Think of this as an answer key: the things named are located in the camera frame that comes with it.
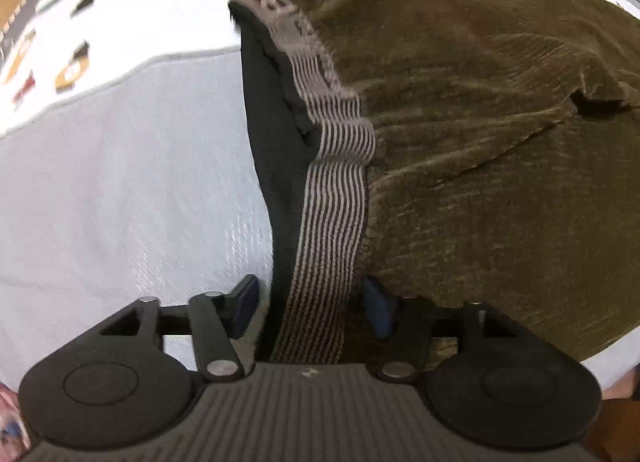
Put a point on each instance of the patterned cloth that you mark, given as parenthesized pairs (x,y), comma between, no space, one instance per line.
(9,422)

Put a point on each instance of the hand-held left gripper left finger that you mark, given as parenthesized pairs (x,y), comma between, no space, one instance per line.
(246,303)

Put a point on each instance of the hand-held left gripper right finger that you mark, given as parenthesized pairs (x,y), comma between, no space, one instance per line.
(376,307)

